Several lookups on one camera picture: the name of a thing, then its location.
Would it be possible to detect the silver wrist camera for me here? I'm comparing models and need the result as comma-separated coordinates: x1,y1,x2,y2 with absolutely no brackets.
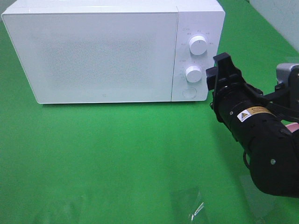
275,63,299,92

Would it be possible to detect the white microwave door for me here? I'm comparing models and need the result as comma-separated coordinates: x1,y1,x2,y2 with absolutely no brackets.
3,13,178,104

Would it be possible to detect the clear tape patch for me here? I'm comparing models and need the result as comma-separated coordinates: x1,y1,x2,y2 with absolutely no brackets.
170,186,209,224
239,175,277,218

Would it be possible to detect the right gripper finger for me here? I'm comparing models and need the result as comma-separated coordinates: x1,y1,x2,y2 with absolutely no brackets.
206,67,218,90
213,53,235,70

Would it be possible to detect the clear tape patch centre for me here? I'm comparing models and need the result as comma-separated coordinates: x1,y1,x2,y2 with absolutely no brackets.
170,186,209,224

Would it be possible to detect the green table cloth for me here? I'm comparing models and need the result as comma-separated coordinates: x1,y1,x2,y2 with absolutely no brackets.
0,0,299,224

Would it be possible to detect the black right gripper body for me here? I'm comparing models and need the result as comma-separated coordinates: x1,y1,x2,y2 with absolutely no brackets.
210,68,263,123

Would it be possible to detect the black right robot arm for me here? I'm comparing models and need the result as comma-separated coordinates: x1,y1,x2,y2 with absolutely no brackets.
206,53,299,198

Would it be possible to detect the white microwave knob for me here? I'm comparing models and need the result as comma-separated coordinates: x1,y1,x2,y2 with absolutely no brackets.
189,35,207,56
185,66,202,83

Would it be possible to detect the white microwave oven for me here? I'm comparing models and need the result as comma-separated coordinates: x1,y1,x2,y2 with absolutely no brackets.
1,0,225,104

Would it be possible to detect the clear tape patch right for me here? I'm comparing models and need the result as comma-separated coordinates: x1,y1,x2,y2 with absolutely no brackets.
239,175,277,218

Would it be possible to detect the round door release button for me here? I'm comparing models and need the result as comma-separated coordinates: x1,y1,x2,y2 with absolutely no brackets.
183,87,197,99

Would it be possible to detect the upper white microwave knob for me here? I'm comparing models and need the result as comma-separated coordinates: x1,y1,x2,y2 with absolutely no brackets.
189,35,207,56

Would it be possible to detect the pink plate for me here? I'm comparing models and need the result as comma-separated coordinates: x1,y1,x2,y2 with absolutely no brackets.
286,123,299,133

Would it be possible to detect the lower white microwave knob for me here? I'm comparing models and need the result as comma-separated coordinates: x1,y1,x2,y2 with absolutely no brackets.
185,66,202,83

